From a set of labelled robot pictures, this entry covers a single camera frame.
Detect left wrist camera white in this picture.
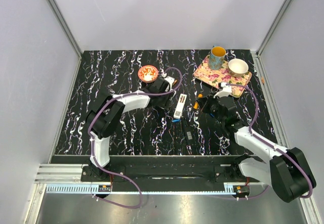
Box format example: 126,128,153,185
162,73,177,87

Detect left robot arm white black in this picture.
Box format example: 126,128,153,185
86,76,177,181

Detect blue mug yellow inside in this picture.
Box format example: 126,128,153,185
208,47,226,70

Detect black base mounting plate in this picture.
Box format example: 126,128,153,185
80,155,261,193

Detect white remote orange batteries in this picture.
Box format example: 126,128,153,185
173,94,187,119

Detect black remote blue batteries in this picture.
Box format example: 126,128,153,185
182,117,193,145

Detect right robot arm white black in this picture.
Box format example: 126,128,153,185
196,82,316,203

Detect floral tray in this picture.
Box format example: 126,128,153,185
193,55,252,88

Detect orange patterned small bowl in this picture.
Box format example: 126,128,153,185
138,65,158,83

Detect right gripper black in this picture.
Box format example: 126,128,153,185
197,92,225,125

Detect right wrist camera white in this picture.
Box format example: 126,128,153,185
213,82,232,99

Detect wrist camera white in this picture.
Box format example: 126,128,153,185
213,82,232,99
162,73,177,87

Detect cream white bowl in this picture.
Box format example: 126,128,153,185
228,59,249,77

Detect orange handled screwdriver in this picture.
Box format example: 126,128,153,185
193,94,203,109

